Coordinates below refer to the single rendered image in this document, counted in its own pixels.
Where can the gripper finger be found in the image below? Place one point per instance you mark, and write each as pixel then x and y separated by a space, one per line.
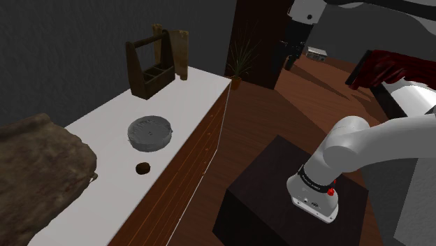
pixel 290 63
pixel 278 58

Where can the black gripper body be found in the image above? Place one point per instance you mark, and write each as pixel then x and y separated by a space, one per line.
pixel 297 35

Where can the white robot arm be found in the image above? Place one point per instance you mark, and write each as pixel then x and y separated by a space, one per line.
pixel 381 139

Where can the dark brown wardrobe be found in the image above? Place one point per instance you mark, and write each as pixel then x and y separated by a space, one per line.
pixel 259 41

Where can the small pale grey box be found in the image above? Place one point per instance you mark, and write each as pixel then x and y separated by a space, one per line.
pixel 316 54

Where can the potted green grass plant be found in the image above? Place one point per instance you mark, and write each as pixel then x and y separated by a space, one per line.
pixel 238 64

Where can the light brown wooden plank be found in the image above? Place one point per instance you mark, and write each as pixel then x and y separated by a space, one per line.
pixel 181 51

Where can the dark red blanket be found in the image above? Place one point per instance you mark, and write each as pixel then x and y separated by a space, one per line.
pixel 391 66

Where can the dark-framed bed with white mattress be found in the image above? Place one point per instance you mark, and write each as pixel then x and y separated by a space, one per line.
pixel 408 98

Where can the dark robot stand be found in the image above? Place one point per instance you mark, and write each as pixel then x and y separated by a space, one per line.
pixel 265 190

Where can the dark wooden bottle caddy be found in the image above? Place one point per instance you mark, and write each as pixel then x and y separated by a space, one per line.
pixel 150 83

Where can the grey round flat disc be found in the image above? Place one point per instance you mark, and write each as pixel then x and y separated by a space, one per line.
pixel 150 133

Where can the small brown round fruit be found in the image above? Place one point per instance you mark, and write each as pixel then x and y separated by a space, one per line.
pixel 142 168

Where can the white-topped brown chest of drawers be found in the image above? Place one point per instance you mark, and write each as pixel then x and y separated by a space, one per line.
pixel 112 190

